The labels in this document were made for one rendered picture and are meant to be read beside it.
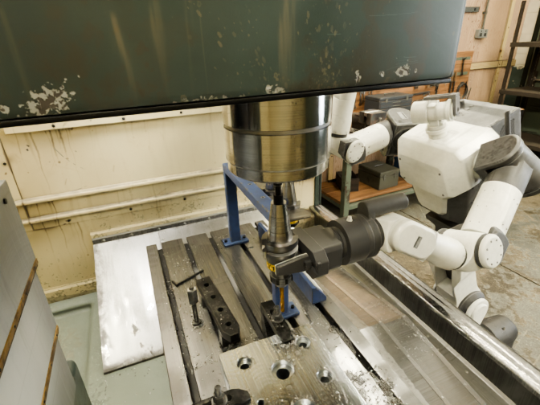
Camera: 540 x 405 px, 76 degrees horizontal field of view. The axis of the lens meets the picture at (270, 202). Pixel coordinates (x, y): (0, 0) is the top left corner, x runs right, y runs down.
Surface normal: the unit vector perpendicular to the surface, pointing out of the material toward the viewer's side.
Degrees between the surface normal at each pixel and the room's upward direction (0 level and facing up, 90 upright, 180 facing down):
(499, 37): 90
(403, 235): 83
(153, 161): 90
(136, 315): 24
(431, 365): 8
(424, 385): 8
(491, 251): 71
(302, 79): 90
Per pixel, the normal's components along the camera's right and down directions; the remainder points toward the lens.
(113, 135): 0.38, 0.38
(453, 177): -0.36, 0.57
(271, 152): -0.09, 0.43
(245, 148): -0.58, 0.36
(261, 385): -0.04, -0.90
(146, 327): 0.12, -0.67
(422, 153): -0.87, -0.17
